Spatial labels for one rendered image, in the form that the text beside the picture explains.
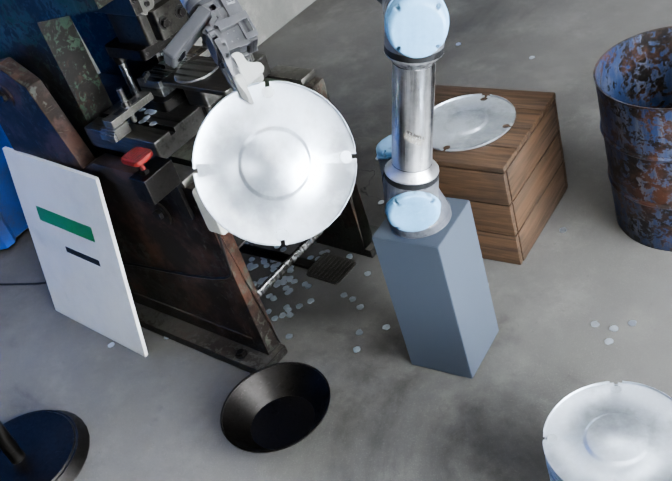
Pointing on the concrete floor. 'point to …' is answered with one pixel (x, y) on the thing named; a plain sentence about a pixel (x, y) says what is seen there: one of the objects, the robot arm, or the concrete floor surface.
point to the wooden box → (508, 173)
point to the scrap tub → (639, 133)
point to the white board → (76, 246)
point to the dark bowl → (275, 407)
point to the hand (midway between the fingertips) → (244, 100)
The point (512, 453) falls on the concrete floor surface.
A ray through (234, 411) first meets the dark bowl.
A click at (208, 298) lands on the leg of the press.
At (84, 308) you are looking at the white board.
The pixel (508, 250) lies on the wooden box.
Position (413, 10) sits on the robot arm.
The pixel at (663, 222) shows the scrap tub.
